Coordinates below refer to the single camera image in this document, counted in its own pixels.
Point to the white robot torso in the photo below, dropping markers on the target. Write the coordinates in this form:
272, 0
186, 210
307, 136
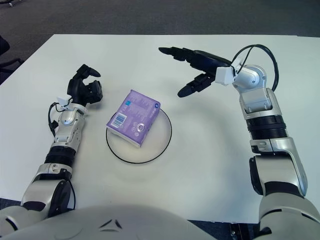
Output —
112, 225

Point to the chair base with casters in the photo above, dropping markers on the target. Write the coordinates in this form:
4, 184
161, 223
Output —
10, 3

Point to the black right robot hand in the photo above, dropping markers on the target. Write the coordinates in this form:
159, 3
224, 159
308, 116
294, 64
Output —
207, 60

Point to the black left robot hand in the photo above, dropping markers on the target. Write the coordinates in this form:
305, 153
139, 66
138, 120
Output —
77, 91

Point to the purple tissue paper pack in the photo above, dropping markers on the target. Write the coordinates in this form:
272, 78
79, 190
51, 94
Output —
135, 112

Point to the white plate with black rim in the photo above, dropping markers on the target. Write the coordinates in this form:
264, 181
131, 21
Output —
160, 135

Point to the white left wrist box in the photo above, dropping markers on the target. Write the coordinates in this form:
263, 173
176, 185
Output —
63, 100

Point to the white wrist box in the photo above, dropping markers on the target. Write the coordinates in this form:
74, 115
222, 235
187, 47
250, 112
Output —
63, 100
223, 76

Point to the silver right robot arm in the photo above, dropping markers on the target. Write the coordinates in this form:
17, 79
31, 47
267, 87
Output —
260, 100

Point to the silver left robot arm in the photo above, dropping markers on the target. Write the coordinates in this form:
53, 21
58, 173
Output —
66, 125

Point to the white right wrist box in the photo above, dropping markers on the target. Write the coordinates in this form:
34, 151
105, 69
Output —
223, 76

